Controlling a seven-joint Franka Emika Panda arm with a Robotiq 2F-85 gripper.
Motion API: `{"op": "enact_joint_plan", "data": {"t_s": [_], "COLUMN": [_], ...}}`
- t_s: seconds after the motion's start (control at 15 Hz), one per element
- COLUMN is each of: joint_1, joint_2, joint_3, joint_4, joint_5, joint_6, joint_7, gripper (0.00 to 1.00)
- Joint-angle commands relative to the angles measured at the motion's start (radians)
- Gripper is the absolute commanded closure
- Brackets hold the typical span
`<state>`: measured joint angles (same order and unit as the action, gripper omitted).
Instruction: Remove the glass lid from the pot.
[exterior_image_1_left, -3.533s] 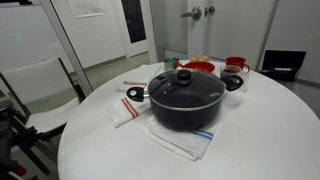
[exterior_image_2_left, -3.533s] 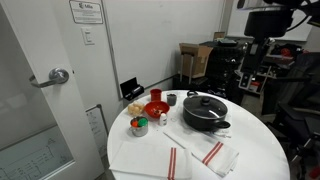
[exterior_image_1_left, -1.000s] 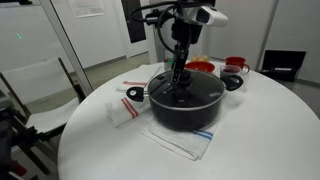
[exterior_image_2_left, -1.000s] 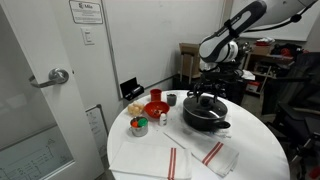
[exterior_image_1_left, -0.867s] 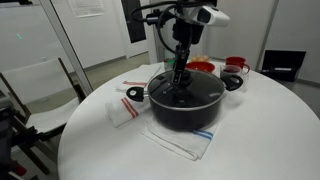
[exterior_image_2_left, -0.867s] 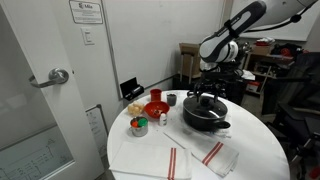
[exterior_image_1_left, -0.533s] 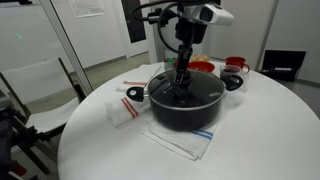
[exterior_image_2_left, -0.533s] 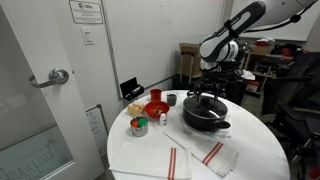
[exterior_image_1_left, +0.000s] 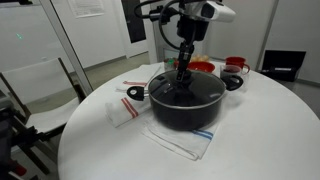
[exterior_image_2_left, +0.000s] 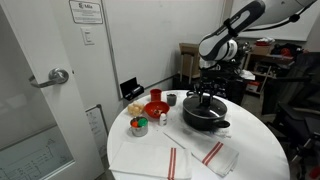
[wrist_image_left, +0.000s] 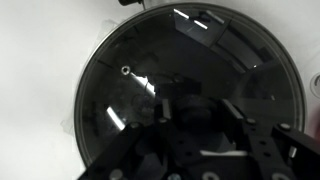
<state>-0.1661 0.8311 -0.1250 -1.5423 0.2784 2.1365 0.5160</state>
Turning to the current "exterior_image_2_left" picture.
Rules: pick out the metal cup with green item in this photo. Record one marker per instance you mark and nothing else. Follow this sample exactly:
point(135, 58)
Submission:
point(139, 128)

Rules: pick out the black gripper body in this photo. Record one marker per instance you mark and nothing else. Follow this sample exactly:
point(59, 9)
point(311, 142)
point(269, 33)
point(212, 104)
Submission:
point(207, 86)

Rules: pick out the white towel with red stripes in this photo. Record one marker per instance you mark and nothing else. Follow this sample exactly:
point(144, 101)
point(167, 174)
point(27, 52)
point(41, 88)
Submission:
point(193, 144)
point(143, 160)

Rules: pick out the wooden shelf unit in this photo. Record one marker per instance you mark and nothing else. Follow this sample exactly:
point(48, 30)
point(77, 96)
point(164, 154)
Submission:
point(266, 63)

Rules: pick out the wall-mounted whiteboard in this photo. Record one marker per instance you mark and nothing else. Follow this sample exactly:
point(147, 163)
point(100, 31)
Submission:
point(266, 34)

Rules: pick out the glass cup with dark liquid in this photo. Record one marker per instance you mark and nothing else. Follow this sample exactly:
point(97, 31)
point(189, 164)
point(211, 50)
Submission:
point(171, 99)

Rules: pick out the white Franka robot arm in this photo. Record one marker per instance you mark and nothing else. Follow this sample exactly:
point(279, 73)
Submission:
point(233, 23)

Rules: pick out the brown wooden chair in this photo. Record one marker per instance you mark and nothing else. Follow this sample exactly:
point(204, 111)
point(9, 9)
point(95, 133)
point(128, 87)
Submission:
point(188, 50)

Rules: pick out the white printed wall sign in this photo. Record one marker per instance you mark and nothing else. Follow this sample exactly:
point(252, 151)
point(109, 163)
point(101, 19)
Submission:
point(86, 11)

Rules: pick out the red bowl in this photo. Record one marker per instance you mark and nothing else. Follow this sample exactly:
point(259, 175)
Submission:
point(156, 109)

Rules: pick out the black open case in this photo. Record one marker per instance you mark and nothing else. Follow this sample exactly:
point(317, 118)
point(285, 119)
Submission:
point(131, 88)

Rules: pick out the white door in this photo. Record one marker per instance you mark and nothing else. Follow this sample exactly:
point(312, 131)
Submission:
point(33, 110)

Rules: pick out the glass lid with black knob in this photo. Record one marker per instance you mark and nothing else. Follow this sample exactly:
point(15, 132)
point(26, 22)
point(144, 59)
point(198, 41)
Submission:
point(191, 106)

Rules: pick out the small leaning whiteboard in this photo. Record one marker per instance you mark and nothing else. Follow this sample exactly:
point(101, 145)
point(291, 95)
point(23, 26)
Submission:
point(96, 128)

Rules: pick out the small white bottle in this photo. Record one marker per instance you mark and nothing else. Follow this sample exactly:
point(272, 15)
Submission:
point(162, 120)

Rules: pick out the black office chair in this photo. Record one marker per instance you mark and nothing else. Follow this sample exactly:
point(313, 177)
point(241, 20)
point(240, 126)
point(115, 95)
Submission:
point(293, 113)

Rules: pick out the red mug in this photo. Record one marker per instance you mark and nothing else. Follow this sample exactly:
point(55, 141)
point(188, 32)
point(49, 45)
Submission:
point(155, 95)

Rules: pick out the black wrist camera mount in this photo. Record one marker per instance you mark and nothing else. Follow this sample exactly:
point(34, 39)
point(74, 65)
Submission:
point(216, 70)

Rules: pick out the white light switch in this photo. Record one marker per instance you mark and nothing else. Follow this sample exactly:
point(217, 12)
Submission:
point(87, 36)

